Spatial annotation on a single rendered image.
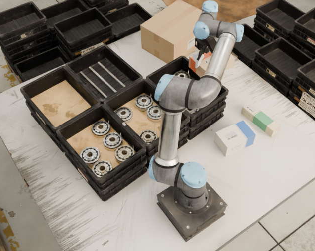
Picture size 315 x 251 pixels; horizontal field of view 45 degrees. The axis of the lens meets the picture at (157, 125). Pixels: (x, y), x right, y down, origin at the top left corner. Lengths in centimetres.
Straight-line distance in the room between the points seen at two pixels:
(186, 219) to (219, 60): 76
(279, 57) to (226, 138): 134
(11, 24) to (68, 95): 140
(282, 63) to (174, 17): 103
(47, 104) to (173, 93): 101
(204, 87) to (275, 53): 189
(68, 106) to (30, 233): 100
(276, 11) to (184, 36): 144
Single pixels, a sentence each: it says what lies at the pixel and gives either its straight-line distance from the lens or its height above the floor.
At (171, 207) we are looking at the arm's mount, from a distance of 188.
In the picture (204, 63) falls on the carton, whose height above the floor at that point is 112.
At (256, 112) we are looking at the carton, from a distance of 233.
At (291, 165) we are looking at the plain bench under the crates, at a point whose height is 70.
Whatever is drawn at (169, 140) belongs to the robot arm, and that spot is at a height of 116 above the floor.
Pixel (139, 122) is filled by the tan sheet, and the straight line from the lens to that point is 213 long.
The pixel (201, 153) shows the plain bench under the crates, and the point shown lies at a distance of 217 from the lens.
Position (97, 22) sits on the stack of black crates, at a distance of 341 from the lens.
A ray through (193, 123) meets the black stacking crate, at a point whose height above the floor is 84.
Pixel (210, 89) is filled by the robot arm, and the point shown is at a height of 141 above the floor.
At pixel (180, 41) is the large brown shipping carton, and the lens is 253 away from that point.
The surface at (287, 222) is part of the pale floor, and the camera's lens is 286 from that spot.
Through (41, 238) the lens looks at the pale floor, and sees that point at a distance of 281.
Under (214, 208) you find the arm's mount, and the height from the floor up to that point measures 81.
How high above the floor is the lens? 250
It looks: 52 degrees down
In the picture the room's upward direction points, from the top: 1 degrees counter-clockwise
